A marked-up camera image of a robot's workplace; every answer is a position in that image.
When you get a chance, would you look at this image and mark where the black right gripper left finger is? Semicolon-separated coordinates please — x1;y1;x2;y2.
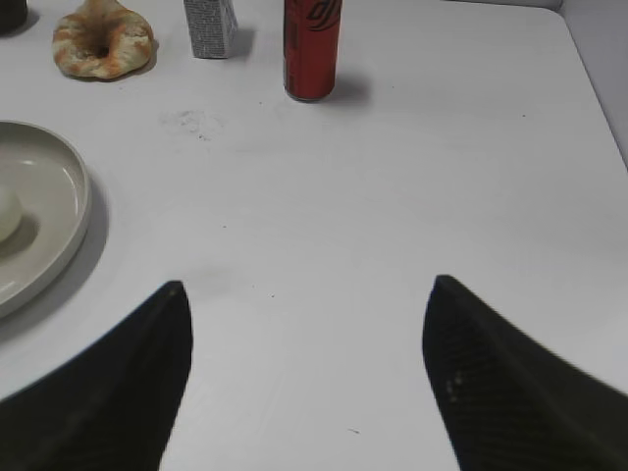
1;281;192;470

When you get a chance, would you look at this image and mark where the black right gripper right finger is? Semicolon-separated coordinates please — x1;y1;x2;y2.
422;275;627;470

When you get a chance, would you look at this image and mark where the white egg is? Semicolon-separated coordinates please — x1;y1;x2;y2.
0;185;23;242

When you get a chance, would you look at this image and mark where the beige round plate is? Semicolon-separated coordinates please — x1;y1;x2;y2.
1;121;92;317

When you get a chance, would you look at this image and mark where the grey speckled box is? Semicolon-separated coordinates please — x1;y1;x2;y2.
183;0;238;59

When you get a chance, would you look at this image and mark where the red soda can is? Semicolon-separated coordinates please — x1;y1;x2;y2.
284;0;342;102

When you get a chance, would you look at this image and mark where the orange striped bread ring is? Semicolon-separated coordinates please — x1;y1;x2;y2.
52;0;155;81

